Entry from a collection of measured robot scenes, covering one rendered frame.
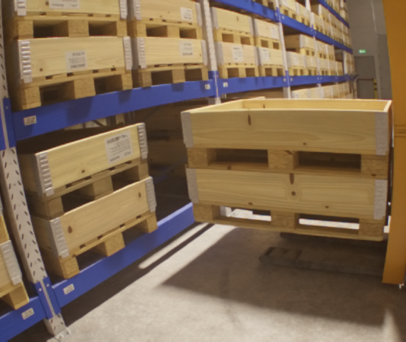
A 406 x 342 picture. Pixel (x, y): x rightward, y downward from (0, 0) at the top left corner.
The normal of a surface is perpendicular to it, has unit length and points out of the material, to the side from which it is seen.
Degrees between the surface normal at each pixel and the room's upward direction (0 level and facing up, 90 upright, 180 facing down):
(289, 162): 90
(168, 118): 90
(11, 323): 90
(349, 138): 90
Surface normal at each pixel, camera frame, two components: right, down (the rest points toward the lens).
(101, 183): 0.83, 0.06
